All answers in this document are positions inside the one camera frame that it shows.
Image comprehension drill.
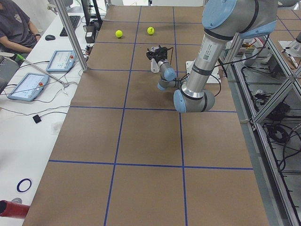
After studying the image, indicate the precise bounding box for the black computer monitor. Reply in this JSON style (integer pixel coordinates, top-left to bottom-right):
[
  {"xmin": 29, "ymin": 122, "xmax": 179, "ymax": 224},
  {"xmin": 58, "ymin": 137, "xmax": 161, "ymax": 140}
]
[{"xmin": 81, "ymin": 0, "xmax": 103, "ymax": 29}]

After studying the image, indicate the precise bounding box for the yellow tennis ball near edge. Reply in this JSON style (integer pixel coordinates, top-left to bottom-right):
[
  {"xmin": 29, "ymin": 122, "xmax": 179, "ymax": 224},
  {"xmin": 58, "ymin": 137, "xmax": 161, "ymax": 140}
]
[{"xmin": 115, "ymin": 30, "xmax": 123, "ymax": 39}]

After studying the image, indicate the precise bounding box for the small black square pad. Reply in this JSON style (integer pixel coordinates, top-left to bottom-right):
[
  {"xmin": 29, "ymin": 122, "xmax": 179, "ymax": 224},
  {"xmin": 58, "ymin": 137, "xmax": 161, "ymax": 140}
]
[{"xmin": 32, "ymin": 114, "xmax": 41, "ymax": 124}]

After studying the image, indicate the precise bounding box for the far teach pendant tablet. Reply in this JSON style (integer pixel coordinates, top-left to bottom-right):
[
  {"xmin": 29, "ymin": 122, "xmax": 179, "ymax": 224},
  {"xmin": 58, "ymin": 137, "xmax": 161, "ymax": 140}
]
[{"xmin": 46, "ymin": 50, "xmax": 76, "ymax": 73}]

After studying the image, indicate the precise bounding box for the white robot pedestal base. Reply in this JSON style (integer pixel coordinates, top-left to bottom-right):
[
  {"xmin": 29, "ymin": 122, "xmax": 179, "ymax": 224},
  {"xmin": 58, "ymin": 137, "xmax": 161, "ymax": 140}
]
[{"xmin": 185, "ymin": 61, "xmax": 221, "ymax": 84}]

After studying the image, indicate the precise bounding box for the orange black electronics board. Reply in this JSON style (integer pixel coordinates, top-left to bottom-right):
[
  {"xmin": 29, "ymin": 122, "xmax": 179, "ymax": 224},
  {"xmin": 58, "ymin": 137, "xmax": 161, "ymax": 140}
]
[{"xmin": 85, "ymin": 45, "xmax": 93, "ymax": 55}]

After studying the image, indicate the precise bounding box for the yellow Wilson tennis ball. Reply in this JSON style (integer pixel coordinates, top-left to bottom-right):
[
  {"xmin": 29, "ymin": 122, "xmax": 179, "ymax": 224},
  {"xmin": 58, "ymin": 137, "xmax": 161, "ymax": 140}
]
[{"xmin": 147, "ymin": 27, "xmax": 155, "ymax": 35}]

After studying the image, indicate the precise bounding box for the black box with label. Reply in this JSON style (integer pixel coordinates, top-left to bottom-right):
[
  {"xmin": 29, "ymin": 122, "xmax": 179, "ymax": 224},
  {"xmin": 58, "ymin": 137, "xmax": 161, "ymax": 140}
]
[{"xmin": 85, "ymin": 25, "xmax": 96, "ymax": 44}]

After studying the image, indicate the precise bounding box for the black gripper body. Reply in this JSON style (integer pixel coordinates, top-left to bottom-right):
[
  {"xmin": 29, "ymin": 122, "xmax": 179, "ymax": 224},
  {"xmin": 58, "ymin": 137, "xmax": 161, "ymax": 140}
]
[{"xmin": 152, "ymin": 52, "xmax": 167, "ymax": 64}]

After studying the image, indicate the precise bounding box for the near teach pendant tablet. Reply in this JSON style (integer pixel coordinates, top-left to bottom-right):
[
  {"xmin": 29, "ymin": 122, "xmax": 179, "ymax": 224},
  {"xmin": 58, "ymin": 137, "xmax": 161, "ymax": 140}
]
[{"xmin": 8, "ymin": 73, "xmax": 49, "ymax": 102}]

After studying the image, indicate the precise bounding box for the black camera cable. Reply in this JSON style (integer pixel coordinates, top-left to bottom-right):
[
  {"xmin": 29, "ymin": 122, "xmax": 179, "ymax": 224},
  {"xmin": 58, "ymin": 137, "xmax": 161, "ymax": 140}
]
[{"xmin": 166, "ymin": 46, "xmax": 223, "ymax": 97}]

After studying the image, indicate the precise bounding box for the red cylinder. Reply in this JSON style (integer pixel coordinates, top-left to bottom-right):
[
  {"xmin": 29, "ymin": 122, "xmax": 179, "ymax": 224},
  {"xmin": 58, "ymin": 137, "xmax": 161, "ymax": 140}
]
[{"xmin": 0, "ymin": 200, "xmax": 30, "ymax": 219}]

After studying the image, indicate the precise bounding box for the blue tape ring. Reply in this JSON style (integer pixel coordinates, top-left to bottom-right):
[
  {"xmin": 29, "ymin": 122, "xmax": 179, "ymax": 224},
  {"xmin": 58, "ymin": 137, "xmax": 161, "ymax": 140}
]
[{"xmin": 16, "ymin": 178, "xmax": 32, "ymax": 193}]

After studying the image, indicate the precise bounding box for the black computer mouse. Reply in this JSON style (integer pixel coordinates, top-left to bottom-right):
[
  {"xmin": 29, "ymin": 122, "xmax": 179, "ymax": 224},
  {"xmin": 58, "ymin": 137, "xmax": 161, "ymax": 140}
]
[{"xmin": 45, "ymin": 34, "xmax": 56, "ymax": 41}]

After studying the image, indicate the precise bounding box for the aluminium frame post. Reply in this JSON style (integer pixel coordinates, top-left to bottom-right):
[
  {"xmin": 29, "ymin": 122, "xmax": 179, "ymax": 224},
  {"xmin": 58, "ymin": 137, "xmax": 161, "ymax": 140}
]
[{"xmin": 54, "ymin": 0, "xmax": 88, "ymax": 72}]

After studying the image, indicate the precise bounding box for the seated person grey shirt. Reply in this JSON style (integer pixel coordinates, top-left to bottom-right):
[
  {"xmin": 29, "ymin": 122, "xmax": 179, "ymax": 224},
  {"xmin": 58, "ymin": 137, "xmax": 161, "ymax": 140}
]
[{"xmin": 0, "ymin": 0, "xmax": 41, "ymax": 53}]

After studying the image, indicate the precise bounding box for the clear tennis ball can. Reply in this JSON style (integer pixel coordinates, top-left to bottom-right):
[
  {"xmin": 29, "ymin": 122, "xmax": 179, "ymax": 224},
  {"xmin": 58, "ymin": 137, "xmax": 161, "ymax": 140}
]
[{"xmin": 150, "ymin": 46, "xmax": 160, "ymax": 73}]

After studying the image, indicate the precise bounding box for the teach pendant tablet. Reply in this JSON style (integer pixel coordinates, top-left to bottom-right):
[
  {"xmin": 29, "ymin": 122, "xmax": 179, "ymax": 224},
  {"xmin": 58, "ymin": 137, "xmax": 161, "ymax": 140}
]
[
  {"xmin": 46, "ymin": 50, "xmax": 76, "ymax": 73},
  {"xmin": 8, "ymin": 73, "xmax": 49, "ymax": 102}
]

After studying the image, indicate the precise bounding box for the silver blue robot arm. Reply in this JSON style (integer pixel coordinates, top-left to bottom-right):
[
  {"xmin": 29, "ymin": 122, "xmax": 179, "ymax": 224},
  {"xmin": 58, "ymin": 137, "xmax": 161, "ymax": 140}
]
[{"xmin": 146, "ymin": 0, "xmax": 278, "ymax": 113}]

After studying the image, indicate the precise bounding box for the black keyboard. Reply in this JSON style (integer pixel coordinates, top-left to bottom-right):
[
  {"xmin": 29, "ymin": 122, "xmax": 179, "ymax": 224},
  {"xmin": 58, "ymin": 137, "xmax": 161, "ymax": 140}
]
[{"xmin": 59, "ymin": 15, "xmax": 81, "ymax": 37}]

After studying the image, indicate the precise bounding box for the metal rod green handle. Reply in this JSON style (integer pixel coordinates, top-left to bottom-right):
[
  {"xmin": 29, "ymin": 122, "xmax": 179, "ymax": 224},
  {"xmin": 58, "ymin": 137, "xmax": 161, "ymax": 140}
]
[{"xmin": 16, "ymin": 54, "xmax": 69, "ymax": 87}]

